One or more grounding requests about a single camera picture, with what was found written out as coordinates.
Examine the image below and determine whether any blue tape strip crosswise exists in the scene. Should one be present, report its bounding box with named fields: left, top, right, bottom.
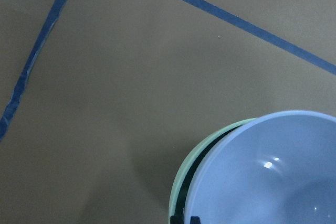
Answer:
left=182, top=0, right=335, bottom=75

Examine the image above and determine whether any blue bowl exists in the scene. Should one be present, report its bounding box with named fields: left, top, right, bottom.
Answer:
left=184, top=111, right=335, bottom=223

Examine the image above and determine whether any green bowl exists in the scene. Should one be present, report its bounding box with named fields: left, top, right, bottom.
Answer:
left=167, top=118, right=254, bottom=223

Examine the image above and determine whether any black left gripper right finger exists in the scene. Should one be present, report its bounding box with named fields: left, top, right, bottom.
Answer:
left=190, top=216, right=201, bottom=224

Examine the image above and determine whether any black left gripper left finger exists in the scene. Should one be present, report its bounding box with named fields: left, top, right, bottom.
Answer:
left=170, top=215, right=183, bottom=224

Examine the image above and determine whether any blue tape strip lengthwise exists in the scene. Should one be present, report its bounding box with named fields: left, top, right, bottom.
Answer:
left=1, top=0, right=67, bottom=140

